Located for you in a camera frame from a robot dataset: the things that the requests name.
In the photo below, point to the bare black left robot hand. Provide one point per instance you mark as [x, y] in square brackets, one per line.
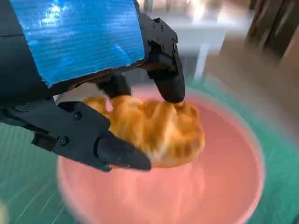
[70, 35]

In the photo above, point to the green cutting mat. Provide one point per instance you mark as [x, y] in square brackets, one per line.
[280, 163]

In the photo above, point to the long striped toy bread loaf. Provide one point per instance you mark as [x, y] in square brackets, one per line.
[163, 135]

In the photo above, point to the round pale toy bread bun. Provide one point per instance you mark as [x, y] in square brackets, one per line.
[2, 212]

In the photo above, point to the pink bowl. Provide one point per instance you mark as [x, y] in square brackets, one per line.
[163, 198]

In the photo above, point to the large white mesh cabinet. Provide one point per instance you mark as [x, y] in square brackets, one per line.
[205, 28]

